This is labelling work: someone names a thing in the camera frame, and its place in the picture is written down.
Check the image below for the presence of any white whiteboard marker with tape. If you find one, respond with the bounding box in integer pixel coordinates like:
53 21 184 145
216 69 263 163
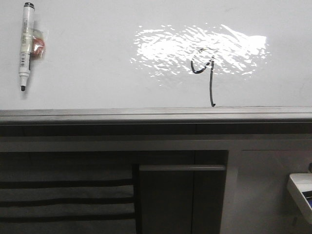
19 2 45 92

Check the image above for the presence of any white glossy whiteboard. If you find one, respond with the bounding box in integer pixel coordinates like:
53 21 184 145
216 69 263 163
0 0 312 110

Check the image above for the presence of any dark grey cabinet panel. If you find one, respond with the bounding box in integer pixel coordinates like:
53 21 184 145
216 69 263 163
133 150 228 234

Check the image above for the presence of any white plastic tray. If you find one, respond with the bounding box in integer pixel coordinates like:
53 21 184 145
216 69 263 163
287 173 312 224

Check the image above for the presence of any grey whiteboard frame rail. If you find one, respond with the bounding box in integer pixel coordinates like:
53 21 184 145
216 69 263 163
0 107 312 137

